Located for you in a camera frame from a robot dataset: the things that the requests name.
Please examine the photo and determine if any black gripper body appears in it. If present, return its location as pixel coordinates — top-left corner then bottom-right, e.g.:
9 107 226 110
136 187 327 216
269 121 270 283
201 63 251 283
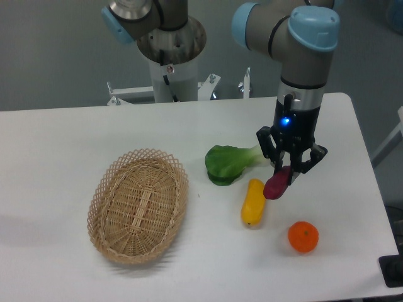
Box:
272 94 320 148

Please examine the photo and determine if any green bok choy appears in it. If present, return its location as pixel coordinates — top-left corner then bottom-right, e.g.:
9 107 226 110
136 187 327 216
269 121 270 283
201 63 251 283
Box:
204 145 266 186

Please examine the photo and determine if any purple sweet potato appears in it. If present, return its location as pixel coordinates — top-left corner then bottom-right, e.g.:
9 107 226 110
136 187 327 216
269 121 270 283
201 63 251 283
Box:
263 166 291 200

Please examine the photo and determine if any woven wicker basket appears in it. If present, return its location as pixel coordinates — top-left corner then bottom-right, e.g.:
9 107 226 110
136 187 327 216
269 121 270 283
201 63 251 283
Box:
87 148 189 265

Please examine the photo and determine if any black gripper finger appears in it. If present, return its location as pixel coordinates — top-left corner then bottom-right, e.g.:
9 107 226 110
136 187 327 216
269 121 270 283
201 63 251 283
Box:
256 125 285 173
291 143 328 184

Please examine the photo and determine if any black clamp at table edge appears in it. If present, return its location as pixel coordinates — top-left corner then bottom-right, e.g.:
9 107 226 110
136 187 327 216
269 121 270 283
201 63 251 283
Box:
378 255 402 288

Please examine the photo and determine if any white frame at right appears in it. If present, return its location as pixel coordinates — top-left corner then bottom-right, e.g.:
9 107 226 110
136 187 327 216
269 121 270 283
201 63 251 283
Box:
370 107 402 169

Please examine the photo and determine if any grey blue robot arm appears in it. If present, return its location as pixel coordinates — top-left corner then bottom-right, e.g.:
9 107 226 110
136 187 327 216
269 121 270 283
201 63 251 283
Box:
101 1 340 183

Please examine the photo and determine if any orange tangerine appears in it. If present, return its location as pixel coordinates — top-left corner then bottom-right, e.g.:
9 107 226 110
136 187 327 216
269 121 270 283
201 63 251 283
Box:
287 221 319 254

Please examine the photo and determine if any yellow mango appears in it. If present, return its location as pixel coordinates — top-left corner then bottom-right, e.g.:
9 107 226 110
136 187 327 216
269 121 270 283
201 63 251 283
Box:
241 179 266 227

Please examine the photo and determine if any white metal base frame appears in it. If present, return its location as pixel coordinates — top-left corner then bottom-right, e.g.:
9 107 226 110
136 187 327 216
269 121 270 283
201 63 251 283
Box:
106 66 253 106

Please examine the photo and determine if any blue object top right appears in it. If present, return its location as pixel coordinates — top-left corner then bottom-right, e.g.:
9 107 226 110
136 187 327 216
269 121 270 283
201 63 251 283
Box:
385 0 403 35

